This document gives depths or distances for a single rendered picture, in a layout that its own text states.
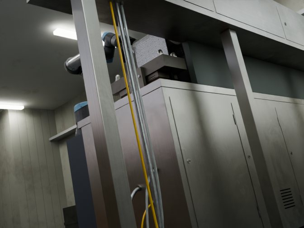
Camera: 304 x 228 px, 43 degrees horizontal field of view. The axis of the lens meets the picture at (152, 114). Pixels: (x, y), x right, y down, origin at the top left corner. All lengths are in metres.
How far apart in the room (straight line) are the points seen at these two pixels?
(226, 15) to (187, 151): 0.71
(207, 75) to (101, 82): 0.90
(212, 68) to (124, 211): 1.14
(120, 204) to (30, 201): 7.87
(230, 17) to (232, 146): 0.64
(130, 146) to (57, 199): 7.54
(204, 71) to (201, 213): 0.74
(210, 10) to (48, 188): 7.78
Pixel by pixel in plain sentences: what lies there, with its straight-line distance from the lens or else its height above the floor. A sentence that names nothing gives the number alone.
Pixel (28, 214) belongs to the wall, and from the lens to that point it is 8.92.
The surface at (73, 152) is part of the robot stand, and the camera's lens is 2.53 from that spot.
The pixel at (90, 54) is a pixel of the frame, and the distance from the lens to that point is 1.25.
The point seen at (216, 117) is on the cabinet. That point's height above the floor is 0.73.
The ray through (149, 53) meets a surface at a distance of 2.16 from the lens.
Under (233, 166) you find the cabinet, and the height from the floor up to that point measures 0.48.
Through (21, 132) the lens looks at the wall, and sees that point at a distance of 9.23.
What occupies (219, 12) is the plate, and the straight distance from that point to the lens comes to 1.92.
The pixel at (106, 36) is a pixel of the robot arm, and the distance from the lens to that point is 2.54.
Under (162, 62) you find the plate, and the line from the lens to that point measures 1.80.
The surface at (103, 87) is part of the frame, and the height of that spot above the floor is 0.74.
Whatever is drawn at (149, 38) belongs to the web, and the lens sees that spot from 2.17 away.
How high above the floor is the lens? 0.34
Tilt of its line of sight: 14 degrees up
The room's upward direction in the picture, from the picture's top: 12 degrees counter-clockwise
